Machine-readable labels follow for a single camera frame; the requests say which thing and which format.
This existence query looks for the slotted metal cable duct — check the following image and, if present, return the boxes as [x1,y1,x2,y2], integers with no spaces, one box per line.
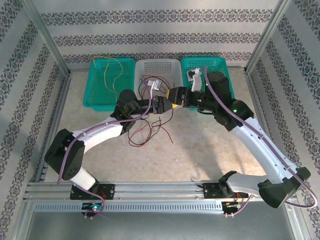
[32,199,226,214]

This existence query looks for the teal plastic basket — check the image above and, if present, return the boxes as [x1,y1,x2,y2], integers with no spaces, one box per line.
[180,56,237,111]
[83,57,136,112]

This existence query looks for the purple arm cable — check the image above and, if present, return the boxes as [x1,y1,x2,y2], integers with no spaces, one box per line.
[203,66,319,218]
[56,77,154,221]

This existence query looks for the metal frame post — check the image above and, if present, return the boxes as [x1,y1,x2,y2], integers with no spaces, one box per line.
[23,0,72,76]
[246,0,293,73]

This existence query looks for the small controller board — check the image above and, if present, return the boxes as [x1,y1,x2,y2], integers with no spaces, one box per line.
[81,202,105,211]
[221,201,242,209]

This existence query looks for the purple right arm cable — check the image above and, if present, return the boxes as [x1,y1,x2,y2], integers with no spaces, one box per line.
[203,66,319,218]

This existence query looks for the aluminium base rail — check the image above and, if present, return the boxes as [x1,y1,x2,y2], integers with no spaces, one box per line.
[23,181,253,201]

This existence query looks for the white plastic basket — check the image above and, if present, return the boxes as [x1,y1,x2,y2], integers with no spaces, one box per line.
[134,59,186,111]

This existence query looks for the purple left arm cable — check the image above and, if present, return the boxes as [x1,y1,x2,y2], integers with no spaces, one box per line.
[56,77,154,221]

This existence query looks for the grey metal panel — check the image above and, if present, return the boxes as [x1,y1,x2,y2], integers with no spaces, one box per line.
[24,211,301,240]

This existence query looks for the metal side frame rail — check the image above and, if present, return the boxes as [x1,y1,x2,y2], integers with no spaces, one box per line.
[246,69,312,240]
[8,72,73,240]

